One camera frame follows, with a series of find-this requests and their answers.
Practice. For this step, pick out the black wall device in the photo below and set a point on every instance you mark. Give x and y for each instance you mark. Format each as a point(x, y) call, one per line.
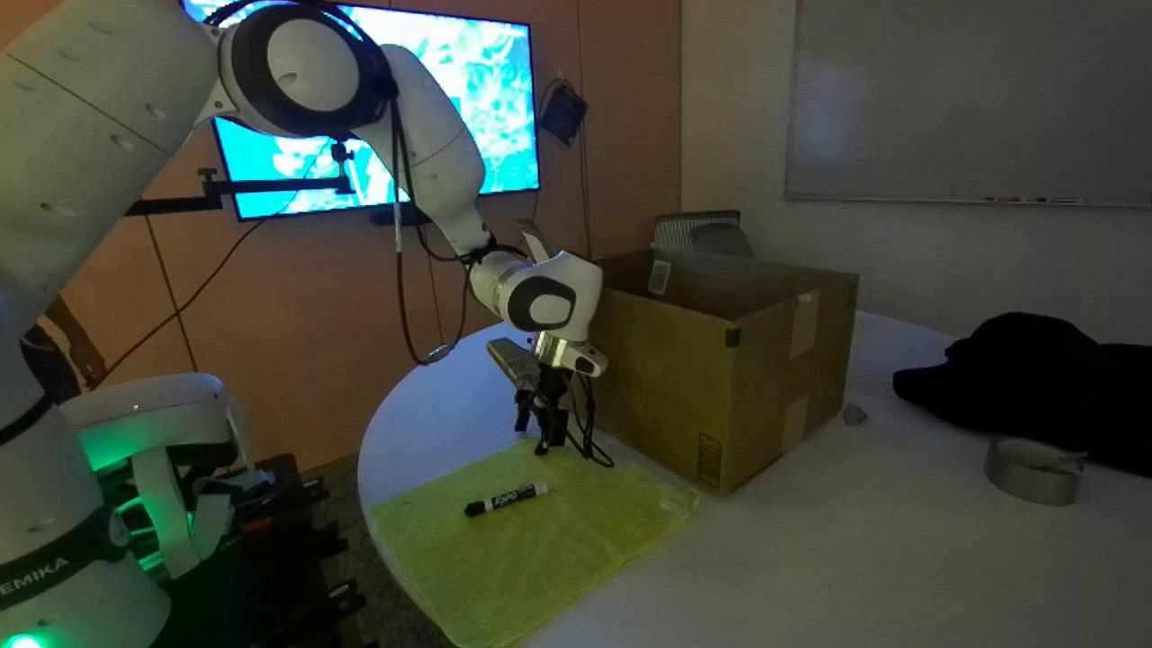
point(563, 113)

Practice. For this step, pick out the brown cardboard box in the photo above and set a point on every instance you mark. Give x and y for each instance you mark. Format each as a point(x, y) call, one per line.
point(684, 387)

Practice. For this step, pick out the black garment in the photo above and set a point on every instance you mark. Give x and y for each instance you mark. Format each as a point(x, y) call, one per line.
point(1035, 378)

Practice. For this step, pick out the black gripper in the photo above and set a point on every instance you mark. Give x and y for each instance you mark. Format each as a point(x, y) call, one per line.
point(553, 387)

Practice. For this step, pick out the roll of grey tape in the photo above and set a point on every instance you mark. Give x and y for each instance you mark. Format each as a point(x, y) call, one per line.
point(1026, 477)

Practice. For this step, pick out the black dry-erase marker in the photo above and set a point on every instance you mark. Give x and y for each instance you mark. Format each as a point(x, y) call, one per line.
point(506, 499)

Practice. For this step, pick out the wall-mounted screen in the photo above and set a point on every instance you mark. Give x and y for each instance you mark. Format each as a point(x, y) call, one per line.
point(495, 99)

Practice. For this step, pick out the yellow-green cloth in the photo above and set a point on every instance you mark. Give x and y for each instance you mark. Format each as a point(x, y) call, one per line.
point(522, 558)

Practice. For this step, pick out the camera on mount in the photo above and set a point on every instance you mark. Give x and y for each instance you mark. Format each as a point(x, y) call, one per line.
point(270, 186)

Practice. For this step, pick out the grey office chair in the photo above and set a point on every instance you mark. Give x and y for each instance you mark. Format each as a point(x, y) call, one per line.
point(702, 234)

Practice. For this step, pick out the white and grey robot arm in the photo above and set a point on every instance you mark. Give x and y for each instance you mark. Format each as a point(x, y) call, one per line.
point(81, 135)

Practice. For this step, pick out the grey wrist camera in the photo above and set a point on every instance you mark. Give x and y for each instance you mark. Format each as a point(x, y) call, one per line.
point(511, 360)

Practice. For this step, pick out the whiteboard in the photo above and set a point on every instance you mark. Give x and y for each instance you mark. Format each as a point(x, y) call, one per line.
point(972, 90)

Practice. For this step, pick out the small grey scrap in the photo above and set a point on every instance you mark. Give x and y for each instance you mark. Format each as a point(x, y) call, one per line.
point(854, 414)

